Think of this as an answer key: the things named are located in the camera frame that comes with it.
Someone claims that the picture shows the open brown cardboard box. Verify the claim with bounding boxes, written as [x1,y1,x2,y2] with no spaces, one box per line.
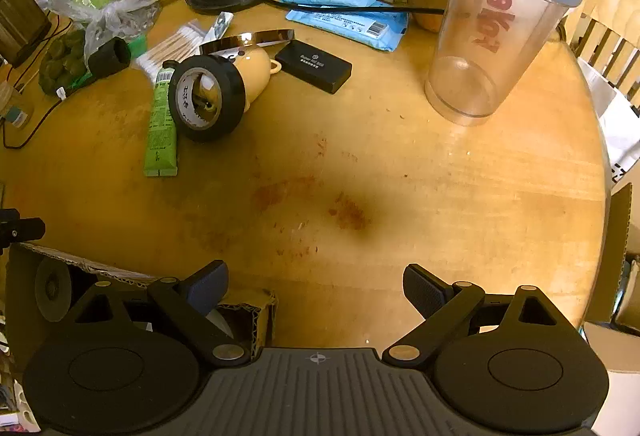
[582,183,640,332]

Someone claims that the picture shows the clear plastic bag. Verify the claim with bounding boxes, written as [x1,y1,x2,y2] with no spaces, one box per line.
[47,0,183,62]

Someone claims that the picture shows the black rectangular case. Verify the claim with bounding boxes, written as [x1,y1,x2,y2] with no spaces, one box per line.
[275,40,353,94]

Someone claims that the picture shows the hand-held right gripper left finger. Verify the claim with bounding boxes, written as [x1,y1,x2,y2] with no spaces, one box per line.
[65,260,251,367]

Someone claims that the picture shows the white shipping bag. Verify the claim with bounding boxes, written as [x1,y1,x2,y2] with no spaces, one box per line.
[580,58,640,197]

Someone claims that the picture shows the tan plush toy keychain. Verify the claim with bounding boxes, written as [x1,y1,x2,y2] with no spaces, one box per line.
[227,47,282,104]

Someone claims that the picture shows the pack of cotton swabs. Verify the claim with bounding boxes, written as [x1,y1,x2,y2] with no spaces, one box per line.
[134,18,208,82]

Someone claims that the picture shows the wooden chair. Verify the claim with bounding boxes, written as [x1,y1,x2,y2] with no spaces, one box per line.
[565,0,640,117]

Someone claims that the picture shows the black cylinder cap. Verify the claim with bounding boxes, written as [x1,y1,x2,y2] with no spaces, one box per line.
[87,37,132,78]

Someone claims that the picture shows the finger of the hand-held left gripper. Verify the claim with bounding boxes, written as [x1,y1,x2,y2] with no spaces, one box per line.
[0,209,46,248]

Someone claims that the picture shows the wooden desktop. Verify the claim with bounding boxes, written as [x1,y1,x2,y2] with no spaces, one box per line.
[0,0,613,352]

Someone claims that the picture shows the low cardboard box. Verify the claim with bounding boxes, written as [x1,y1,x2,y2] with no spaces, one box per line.
[4,241,278,364]

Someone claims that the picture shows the black tape roll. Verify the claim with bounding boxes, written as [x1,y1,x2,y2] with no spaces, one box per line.
[167,56,248,142]

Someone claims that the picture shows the green plastic strip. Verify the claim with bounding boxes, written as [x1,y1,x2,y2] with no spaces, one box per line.
[65,35,148,92]

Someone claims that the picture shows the green tube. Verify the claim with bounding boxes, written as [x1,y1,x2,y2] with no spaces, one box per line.
[144,60,180,178]

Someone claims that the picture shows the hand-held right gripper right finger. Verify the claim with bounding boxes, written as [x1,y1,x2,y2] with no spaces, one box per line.
[382,263,583,368]

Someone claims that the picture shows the thin black cable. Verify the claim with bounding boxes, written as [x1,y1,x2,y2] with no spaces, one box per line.
[0,88,68,150]

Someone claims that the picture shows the shiny curved strip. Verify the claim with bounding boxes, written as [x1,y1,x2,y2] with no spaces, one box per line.
[200,30,296,57]

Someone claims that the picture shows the grey tape roll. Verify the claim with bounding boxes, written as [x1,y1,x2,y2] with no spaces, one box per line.
[35,258,76,322]

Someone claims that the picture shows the blue wet wipe packets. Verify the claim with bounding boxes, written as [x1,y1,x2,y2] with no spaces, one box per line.
[265,0,446,15]

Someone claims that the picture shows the net bag of green fruits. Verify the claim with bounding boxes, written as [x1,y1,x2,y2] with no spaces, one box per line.
[39,28,101,97]

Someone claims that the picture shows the clear shaker bottle grey lid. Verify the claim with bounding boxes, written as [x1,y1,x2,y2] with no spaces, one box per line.
[425,0,601,127]

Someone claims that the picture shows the marble patterned sachet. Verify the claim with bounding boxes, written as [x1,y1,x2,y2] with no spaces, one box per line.
[202,11,235,44]

